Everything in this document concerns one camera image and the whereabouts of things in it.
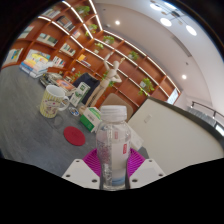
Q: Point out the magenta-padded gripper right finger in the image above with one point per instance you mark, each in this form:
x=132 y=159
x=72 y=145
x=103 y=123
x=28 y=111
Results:
x=146 y=173

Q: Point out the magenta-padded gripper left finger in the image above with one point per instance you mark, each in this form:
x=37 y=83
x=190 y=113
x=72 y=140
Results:
x=80 y=173

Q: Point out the clear plastic water bottle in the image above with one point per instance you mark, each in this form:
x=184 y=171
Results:
x=113 y=146

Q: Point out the flat round red coaster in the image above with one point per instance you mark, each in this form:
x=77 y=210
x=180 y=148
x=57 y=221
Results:
x=74 y=136

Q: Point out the green and white box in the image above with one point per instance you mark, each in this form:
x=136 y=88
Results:
x=88 y=119

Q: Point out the small round sticker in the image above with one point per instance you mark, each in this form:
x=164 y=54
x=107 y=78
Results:
x=74 y=111

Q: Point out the yellow striped ceramic mug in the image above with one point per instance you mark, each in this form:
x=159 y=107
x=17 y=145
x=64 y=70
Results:
x=51 y=101

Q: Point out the beige chair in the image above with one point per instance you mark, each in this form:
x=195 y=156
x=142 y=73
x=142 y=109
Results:
x=115 y=101

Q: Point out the tall white green carton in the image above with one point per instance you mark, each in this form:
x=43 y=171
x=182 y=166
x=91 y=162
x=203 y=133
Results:
x=79 y=94

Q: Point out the grey curtain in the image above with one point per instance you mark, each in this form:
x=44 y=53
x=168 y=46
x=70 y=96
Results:
x=205 y=116

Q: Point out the window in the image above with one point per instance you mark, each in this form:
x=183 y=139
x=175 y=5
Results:
x=220 y=129

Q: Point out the dark book stack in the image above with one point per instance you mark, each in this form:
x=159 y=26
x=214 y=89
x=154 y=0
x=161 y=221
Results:
x=56 y=80

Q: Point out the wooden artist mannequin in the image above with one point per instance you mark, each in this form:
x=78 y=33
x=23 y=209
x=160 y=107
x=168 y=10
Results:
x=106 y=80

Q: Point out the colourful book stack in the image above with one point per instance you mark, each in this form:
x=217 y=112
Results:
x=33 y=65

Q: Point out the ceiling lamp with round lights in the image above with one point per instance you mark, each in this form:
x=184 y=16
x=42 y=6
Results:
x=166 y=20

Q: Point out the white light switch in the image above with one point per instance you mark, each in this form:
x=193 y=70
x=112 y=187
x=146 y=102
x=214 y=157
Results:
x=147 y=118

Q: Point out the black ceiling track rail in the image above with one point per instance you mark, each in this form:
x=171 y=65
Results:
x=206 y=107

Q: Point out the wooden wall shelf unit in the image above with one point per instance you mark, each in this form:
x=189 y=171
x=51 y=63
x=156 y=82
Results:
x=66 y=36

